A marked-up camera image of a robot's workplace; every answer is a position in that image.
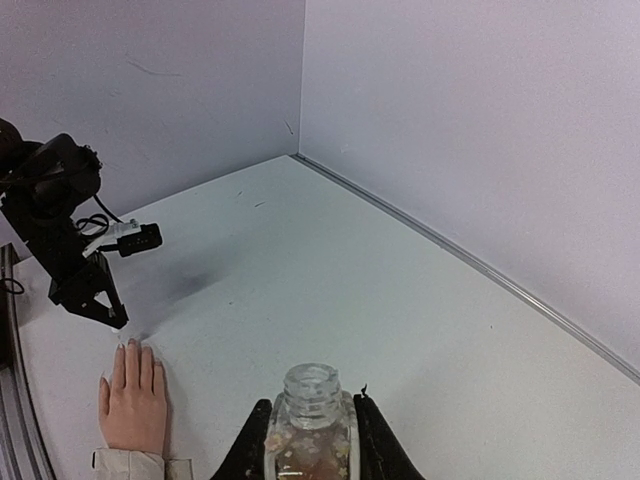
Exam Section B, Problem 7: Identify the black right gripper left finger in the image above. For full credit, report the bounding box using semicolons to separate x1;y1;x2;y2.
211;399;272;480

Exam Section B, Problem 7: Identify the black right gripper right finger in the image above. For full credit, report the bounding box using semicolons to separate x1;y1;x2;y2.
353;386;425;480

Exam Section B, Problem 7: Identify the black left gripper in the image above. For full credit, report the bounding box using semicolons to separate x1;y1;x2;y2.
48;252;129;328

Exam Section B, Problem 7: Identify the clear glitter nail polish bottle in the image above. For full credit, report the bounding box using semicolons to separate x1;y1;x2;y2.
264;363;361;480

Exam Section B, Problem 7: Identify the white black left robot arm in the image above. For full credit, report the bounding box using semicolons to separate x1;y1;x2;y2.
1;120;128;329

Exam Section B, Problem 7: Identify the mannequin hand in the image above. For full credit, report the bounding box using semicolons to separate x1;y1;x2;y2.
98;339;169;456

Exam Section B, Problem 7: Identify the beige sleeve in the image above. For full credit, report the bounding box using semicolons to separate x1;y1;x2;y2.
92;448;193;480

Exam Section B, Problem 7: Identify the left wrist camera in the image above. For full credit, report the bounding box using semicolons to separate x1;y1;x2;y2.
83;219;163;258

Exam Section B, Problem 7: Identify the black left camera cable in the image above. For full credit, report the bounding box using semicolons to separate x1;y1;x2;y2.
74;192;124;239

